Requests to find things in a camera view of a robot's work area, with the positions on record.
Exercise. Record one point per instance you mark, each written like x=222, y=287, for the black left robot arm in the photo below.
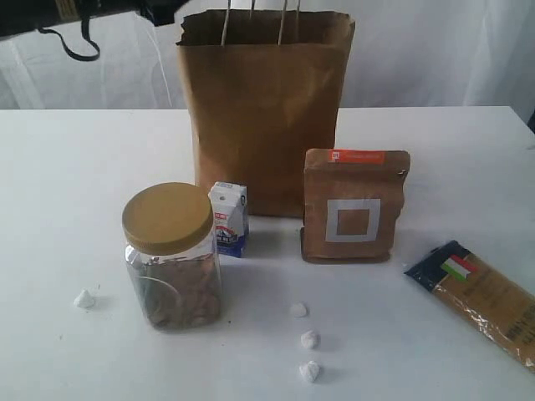
x=23, y=16

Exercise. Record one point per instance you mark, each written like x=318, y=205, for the brown paper shopping bag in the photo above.
x=262, y=88

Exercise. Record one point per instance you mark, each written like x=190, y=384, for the small blue white milk carton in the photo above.
x=229, y=204

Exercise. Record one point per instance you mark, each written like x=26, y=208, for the brown kraft pouch orange label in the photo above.
x=352, y=200

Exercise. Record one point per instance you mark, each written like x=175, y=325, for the nut jar with gold lid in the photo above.
x=171, y=256

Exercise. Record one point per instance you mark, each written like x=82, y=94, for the white paper wad upper centre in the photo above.
x=298, y=310

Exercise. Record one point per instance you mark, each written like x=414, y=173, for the white paper wad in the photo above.
x=310, y=371
x=298, y=310
x=310, y=339
x=84, y=300

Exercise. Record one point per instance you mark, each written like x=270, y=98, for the white paper wad middle centre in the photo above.
x=310, y=339

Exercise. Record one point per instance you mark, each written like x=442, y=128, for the white paper wad lower centre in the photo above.
x=310, y=371

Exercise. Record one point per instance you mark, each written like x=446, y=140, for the white backdrop curtain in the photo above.
x=404, y=53

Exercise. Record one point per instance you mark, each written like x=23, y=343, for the white paper wad far left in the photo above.
x=84, y=300

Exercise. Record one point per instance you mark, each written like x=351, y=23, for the spaghetti packet with Italian flag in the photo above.
x=493, y=304

